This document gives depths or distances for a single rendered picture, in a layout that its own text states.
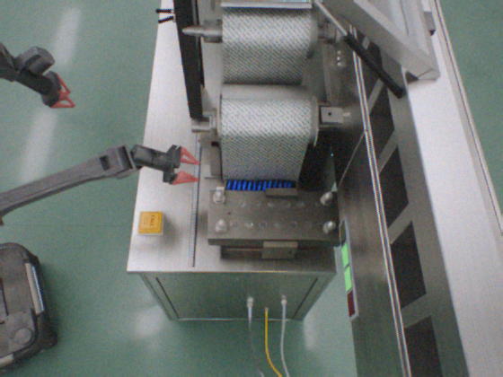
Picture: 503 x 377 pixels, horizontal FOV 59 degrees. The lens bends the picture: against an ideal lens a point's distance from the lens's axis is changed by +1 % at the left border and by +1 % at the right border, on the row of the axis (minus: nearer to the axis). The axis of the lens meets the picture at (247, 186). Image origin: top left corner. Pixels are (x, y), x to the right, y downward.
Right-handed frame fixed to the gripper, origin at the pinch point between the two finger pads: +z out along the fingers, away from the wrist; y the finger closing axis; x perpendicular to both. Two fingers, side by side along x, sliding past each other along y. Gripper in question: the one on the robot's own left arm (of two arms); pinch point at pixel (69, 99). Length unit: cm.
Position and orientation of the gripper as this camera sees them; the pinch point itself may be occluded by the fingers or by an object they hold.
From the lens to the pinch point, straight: 161.5
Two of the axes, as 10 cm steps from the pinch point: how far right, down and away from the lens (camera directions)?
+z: 4.2, 2.3, 8.8
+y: -4.1, -8.1, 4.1
